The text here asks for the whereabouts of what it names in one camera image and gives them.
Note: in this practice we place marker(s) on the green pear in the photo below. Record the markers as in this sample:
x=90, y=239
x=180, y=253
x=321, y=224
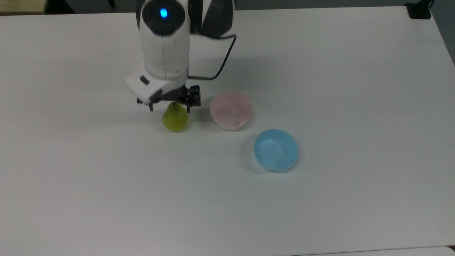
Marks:
x=175, y=119

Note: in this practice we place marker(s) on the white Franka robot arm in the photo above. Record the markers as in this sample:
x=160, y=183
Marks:
x=163, y=53

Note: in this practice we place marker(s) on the pink plastic bowl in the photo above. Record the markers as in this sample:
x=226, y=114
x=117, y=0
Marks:
x=231, y=112

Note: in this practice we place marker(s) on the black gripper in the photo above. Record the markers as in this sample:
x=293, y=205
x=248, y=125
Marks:
x=181, y=95

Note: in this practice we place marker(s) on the blue plastic bowl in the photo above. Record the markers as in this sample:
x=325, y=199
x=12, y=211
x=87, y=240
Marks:
x=276, y=151

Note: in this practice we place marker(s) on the beige wooden desk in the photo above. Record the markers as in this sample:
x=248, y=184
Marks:
x=21, y=5

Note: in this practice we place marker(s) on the black stand base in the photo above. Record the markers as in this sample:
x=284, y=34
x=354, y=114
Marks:
x=419, y=10

